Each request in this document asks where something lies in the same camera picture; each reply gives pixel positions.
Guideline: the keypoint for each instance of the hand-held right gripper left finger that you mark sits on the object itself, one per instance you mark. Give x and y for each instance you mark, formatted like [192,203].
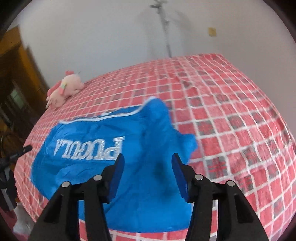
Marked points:
[116,176]

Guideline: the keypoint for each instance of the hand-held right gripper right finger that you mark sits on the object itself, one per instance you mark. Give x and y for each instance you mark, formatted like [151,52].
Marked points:
[180,176]

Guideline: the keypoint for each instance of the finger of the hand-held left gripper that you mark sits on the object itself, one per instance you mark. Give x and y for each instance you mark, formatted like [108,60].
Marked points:
[22,151]

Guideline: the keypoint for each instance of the blue puffer jacket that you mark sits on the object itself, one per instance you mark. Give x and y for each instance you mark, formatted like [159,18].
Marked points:
[69,164]

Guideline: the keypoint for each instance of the dark wooden cabinet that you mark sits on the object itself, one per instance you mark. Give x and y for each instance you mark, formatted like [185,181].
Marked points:
[16,104]

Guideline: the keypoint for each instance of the pink plush unicorn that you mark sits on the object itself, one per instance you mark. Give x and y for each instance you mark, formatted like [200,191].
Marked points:
[66,89]

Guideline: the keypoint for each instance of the bed with red checked sheet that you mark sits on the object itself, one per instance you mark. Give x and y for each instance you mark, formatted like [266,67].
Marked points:
[231,115]

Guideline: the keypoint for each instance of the yellow wooden door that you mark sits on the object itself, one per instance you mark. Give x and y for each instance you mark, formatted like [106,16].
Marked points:
[13,58]

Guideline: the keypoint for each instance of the yellow wall switch plate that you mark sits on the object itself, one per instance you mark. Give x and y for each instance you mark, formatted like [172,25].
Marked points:
[212,31]

